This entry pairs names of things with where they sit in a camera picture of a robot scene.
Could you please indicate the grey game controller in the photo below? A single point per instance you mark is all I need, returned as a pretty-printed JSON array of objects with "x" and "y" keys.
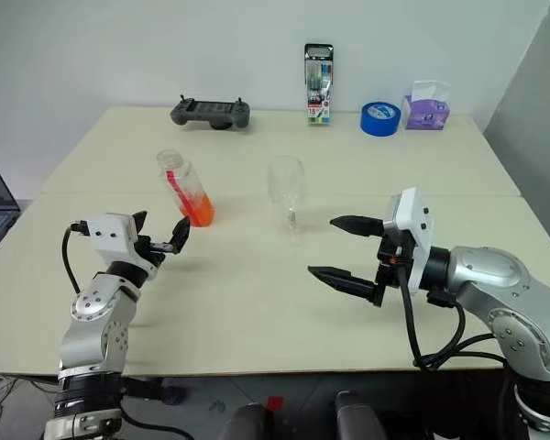
[{"x": 211, "y": 113}]

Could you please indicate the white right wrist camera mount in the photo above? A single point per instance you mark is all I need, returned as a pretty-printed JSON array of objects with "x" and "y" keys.
[{"x": 412, "y": 215}]

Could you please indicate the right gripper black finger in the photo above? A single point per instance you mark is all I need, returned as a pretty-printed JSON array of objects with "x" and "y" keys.
[
  {"x": 348, "y": 284},
  {"x": 359, "y": 225}
]

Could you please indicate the bottle with orange liquid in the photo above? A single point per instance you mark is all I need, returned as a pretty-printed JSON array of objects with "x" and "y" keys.
[{"x": 194, "y": 206}]

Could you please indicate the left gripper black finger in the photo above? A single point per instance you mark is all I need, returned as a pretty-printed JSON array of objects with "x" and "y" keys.
[
  {"x": 140, "y": 222},
  {"x": 179, "y": 236}
]

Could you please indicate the clear wine glass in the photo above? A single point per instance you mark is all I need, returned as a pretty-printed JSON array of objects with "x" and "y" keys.
[{"x": 286, "y": 183}]

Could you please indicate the blue tape roll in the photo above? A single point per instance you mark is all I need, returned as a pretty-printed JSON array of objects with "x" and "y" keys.
[{"x": 379, "y": 124}]

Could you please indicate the purple tissue box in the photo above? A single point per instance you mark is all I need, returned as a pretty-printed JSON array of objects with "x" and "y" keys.
[{"x": 425, "y": 114}]

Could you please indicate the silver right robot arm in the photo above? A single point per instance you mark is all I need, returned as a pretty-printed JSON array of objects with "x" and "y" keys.
[{"x": 495, "y": 284}]

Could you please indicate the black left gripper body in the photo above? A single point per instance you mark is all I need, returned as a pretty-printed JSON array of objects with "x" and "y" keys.
[{"x": 147, "y": 247}]

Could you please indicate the marker pen pack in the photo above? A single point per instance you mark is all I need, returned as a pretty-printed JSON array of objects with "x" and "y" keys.
[{"x": 319, "y": 87}]

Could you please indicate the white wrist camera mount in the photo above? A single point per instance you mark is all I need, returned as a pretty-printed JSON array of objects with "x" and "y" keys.
[
  {"x": 110, "y": 229},
  {"x": 412, "y": 215}
]

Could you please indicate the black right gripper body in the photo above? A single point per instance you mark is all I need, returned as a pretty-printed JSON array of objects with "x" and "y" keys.
[{"x": 389, "y": 266}]

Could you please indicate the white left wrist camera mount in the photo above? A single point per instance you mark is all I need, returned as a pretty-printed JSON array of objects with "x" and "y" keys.
[{"x": 110, "y": 229}]

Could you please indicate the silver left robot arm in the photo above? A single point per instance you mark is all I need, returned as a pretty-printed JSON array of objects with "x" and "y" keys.
[{"x": 96, "y": 330}]

